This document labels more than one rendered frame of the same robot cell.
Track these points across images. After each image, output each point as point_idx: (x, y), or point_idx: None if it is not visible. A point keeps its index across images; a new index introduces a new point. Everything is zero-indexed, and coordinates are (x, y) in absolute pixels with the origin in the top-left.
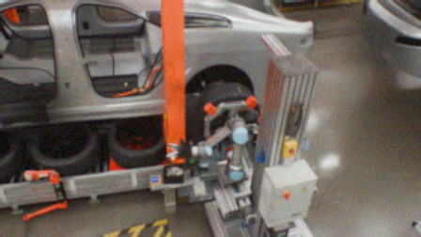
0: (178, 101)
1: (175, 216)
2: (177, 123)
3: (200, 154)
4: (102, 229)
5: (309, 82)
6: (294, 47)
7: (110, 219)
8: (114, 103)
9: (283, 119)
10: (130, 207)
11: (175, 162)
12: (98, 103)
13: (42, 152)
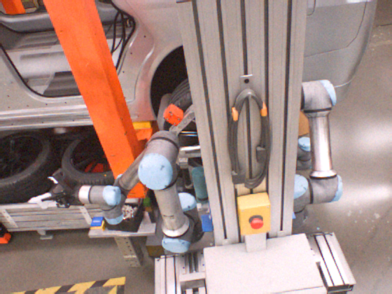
0: (101, 99)
1: (138, 274)
2: (113, 138)
3: (94, 202)
4: (40, 280)
5: (273, 23)
6: (336, 3)
7: (54, 267)
8: (57, 106)
9: (215, 142)
10: (85, 251)
11: (131, 197)
12: (36, 106)
13: None
